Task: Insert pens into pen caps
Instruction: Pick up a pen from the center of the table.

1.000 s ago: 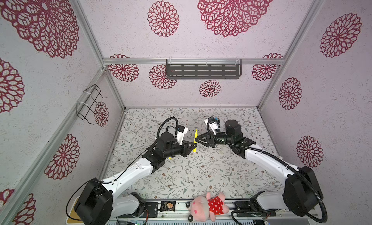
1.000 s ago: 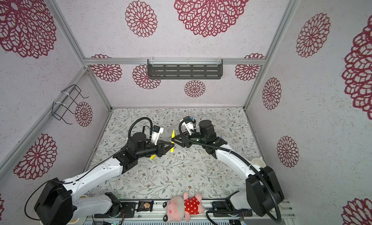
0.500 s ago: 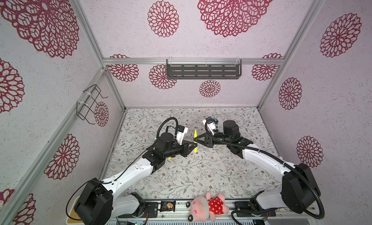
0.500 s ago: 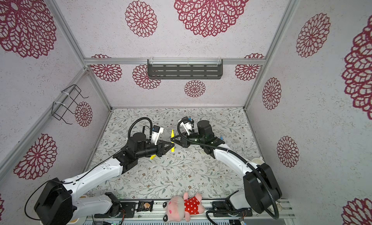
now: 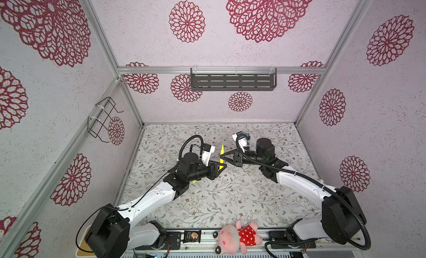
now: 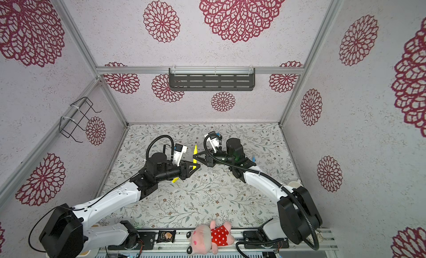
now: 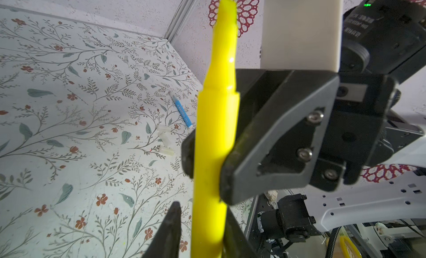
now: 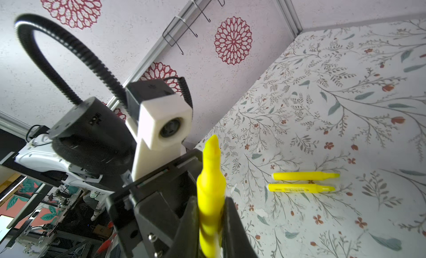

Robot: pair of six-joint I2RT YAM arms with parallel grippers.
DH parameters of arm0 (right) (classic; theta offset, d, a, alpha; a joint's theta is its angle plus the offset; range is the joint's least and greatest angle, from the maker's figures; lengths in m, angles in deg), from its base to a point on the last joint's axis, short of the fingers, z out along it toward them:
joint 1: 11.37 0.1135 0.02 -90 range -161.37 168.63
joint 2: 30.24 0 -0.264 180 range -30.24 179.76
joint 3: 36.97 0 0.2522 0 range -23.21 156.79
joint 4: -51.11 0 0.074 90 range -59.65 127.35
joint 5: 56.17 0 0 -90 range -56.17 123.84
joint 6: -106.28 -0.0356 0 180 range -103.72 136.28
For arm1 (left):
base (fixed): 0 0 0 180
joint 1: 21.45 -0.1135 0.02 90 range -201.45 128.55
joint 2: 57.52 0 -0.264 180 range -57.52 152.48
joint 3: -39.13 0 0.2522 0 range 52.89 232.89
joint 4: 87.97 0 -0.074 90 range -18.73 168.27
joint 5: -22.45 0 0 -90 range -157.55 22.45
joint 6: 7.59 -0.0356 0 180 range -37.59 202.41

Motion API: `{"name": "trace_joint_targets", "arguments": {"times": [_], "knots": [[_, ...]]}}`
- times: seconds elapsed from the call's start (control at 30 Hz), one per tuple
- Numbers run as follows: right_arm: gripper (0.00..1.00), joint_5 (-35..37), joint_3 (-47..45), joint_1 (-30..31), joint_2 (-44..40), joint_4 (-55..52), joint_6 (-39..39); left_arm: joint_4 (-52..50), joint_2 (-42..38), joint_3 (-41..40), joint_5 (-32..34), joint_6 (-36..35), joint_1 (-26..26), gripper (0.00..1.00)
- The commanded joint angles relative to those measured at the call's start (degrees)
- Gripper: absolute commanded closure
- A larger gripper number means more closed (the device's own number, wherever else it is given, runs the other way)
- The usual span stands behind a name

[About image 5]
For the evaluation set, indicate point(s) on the black wire wall rack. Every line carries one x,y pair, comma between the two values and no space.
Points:
107,126

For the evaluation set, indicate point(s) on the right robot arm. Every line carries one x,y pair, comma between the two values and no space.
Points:
342,219

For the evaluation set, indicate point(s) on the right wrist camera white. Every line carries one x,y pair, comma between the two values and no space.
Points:
244,142

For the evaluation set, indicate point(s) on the pink pig plush toy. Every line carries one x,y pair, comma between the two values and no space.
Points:
234,238

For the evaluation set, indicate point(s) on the dark grey wall shelf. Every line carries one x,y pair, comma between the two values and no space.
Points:
232,82

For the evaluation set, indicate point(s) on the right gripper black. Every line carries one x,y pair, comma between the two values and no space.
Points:
237,158

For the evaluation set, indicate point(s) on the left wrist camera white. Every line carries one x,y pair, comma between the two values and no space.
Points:
206,151

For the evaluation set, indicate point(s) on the small dark snack packet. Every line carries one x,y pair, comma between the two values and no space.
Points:
192,236

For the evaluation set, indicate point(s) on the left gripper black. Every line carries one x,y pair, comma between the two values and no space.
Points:
213,170

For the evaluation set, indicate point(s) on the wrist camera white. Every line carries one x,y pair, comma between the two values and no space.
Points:
206,151
244,142

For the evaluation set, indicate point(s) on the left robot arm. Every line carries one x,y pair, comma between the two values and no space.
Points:
115,229

